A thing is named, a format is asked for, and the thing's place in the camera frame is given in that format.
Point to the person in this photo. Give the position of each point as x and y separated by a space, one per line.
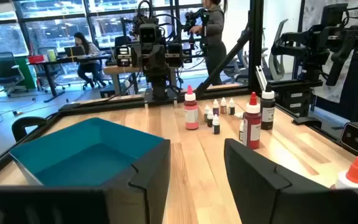
89 67
214 31

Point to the black control box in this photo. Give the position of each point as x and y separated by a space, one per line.
289 102

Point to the black table clamp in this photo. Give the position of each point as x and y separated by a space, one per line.
304 120
19 126

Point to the black background robot arm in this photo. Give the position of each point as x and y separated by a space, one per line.
194 21

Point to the red box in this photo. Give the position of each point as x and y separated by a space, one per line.
36 59

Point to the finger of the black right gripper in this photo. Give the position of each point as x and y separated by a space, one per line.
174 56
123 56

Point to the black office chair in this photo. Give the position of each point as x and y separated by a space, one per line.
5 67
43 74

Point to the grey office chair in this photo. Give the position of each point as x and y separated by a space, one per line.
235 68
275 65

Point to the small black-label dropper bottle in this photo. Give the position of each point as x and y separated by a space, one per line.
210 121

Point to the large red food colouring bottle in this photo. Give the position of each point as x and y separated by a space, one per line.
253 127

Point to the black office desk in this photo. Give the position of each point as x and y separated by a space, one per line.
57 59

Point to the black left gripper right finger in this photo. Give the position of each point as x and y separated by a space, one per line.
259 193

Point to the small brown dropper bottle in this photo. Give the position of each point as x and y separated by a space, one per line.
223 109

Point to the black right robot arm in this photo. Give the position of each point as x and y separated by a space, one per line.
160 84

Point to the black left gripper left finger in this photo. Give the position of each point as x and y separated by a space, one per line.
141 193

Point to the large orange food colouring bottle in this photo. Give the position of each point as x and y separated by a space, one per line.
357 171

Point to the wooden desk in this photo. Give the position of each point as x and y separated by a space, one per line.
120 70

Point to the green cup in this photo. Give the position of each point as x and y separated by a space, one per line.
51 55

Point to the large black food colouring bottle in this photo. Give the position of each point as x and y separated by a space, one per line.
268 112

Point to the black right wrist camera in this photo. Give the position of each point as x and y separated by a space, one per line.
148 33

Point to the large pink food colouring bottle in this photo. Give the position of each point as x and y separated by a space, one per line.
191 115

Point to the dark laptop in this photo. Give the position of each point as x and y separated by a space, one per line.
75 51

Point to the small purple dropper bottle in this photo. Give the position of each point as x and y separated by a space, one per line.
216 110

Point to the blue plastic bin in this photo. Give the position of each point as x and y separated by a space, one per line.
82 155

